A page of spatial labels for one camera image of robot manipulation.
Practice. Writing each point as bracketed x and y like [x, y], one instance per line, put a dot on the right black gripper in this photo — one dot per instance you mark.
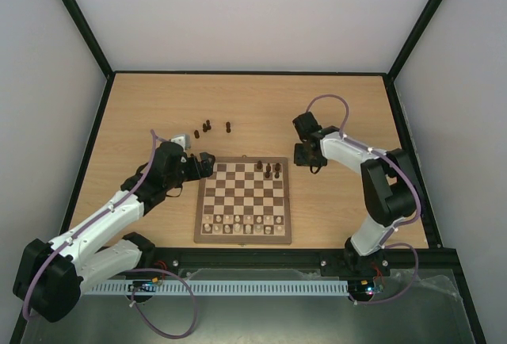
[303, 154]

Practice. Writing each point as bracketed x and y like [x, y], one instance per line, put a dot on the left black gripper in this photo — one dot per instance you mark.
[207, 168]

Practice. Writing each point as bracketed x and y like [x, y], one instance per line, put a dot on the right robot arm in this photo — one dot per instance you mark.
[390, 187]

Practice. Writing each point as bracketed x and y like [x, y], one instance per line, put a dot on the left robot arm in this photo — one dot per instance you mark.
[52, 276]

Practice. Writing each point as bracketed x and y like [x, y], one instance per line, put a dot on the wooden chess board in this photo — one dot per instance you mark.
[237, 187]

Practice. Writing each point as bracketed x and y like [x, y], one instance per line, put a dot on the light chess pieces row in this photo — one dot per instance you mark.
[229, 225]

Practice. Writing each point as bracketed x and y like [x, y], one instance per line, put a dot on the grey slotted cable duct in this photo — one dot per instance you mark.
[221, 288]

